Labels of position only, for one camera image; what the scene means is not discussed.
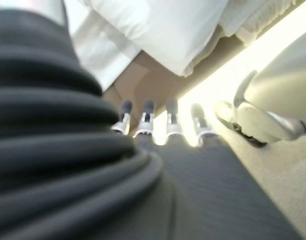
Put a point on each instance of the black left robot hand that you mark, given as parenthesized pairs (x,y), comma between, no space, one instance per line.
(117,187)

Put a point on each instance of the white duvet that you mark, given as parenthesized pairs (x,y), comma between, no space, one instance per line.
(162,32)

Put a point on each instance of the white fitted sheet mattress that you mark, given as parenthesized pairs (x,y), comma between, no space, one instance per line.
(100,57)

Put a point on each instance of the silver left robot leg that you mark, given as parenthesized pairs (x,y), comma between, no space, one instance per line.
(288,82)

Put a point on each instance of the brown upholstered bed frame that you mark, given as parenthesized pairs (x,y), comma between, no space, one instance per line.
(152,80)

